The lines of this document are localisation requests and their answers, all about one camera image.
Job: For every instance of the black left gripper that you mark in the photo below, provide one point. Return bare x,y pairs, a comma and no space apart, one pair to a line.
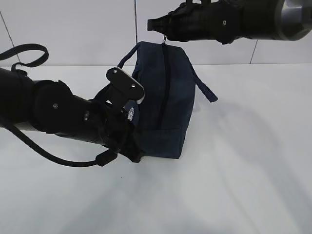
114,128

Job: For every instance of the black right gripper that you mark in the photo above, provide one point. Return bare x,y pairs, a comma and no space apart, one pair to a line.
220,21

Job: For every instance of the dark navy lunch bag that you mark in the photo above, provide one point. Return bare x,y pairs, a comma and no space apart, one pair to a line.
169,81

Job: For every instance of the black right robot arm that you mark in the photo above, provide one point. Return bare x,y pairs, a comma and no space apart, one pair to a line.
285,20

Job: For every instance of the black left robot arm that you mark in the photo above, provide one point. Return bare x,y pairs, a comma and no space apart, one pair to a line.
51,107

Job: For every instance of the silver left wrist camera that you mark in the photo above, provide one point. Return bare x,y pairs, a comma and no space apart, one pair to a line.
125,84

